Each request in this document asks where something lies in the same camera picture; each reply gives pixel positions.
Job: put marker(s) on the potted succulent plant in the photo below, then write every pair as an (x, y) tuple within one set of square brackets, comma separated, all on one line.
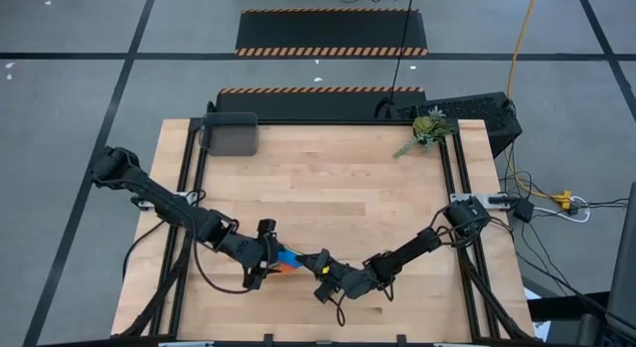
[(427, 130)]

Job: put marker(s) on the black power adapter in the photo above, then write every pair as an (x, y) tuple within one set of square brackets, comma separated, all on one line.
[(523, 210)]

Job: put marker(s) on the small blue measuring cup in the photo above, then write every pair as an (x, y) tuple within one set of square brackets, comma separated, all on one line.
[(288, 259)]

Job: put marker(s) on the narrow striped black floor mat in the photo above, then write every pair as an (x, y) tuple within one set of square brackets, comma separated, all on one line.
[(318, 106)]

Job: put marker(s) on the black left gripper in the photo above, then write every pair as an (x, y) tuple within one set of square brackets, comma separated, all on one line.
[(248, 252)]

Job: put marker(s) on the black aluminium table frame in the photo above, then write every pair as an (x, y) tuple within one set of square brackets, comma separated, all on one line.
[(186, 287)]

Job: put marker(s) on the grey mesh basket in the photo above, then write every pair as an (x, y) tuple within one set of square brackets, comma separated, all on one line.
[(229, 135)]

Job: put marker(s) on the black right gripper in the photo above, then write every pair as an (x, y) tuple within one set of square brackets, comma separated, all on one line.
[(353, 282)]

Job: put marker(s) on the black computer case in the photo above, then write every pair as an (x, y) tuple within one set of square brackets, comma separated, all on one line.
[(487, 118)]

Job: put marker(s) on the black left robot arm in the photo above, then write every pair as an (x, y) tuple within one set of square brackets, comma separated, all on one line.
[(149, 190)]

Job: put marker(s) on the green measuring cup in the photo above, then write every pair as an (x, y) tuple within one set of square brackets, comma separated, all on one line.
[(294, 248)]

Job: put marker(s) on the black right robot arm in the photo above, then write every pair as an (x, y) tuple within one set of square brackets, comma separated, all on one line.
[(412, 247)]

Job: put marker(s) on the large striped black floor mat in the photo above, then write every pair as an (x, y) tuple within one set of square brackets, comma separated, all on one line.
[(328, 31)]

